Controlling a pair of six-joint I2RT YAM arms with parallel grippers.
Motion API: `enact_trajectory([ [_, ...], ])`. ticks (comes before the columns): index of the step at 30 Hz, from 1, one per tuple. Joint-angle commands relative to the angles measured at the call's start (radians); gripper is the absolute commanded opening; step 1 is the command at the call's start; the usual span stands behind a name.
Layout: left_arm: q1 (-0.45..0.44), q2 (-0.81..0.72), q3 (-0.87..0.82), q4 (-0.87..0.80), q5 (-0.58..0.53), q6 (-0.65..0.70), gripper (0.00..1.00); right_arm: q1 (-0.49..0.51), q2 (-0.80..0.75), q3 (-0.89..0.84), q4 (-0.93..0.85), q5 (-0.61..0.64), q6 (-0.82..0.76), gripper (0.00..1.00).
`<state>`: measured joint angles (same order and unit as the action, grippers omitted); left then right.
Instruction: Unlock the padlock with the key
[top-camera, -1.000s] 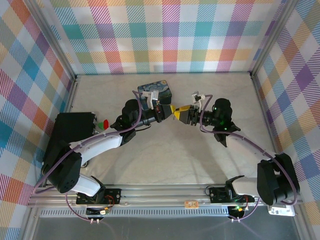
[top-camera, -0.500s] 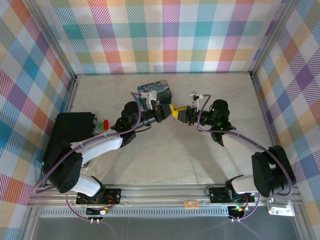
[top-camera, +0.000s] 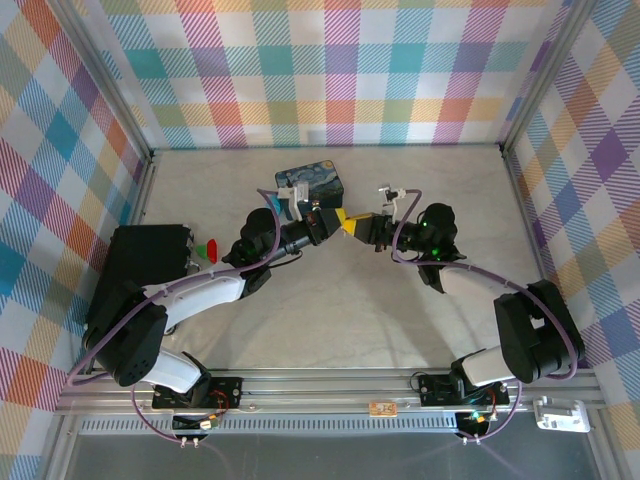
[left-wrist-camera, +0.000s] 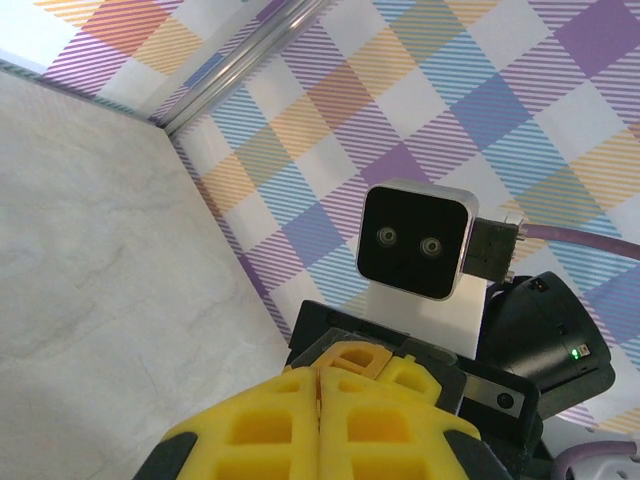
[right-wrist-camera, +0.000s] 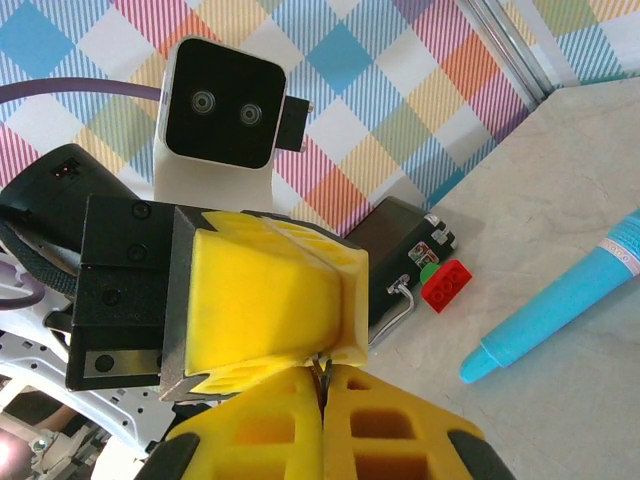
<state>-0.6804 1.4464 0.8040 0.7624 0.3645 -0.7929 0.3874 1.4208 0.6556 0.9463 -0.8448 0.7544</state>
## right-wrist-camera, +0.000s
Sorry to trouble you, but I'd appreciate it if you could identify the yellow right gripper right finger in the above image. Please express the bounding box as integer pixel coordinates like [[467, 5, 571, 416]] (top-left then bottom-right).
[[323, 366, 516, 480]]

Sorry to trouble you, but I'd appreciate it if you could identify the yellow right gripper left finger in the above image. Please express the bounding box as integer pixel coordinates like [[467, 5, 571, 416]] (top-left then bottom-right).
[[134, 366, 325, 480]]

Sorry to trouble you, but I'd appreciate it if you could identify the black padlock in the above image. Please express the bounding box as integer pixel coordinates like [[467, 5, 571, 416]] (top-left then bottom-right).
[[344, 196, 459, 349]]

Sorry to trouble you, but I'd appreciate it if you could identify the red toy brick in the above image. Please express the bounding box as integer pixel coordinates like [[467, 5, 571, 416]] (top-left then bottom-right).
[[419, 258, 474, 314]]

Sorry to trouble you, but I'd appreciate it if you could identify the colourful checkered cloth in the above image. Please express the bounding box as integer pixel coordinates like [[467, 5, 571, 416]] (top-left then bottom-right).
[[0, 0, 640, 241]]

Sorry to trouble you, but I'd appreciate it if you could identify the light blue pen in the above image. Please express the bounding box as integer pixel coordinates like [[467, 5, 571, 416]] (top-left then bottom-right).
[[459, 207, 640, 385]]

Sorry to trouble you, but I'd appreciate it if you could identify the black braided cable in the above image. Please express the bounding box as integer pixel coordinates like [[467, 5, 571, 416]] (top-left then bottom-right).
[[0, 217, 82, 302]]

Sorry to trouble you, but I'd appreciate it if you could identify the white perforated base plate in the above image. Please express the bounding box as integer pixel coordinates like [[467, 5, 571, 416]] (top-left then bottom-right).
[[0, 279, 177, 459]]

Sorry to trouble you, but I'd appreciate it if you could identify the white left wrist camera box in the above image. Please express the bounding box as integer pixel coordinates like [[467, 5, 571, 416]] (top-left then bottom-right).
[[151, 34, 314, 217]]

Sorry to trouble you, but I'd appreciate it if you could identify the purple camera cable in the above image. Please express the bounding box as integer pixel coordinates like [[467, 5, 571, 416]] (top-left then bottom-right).
[[0, 77, 164, 119]]

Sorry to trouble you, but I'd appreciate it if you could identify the aluminium frame rail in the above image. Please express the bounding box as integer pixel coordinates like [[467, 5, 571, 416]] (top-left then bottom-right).
[[462, 0, 557, 102]]

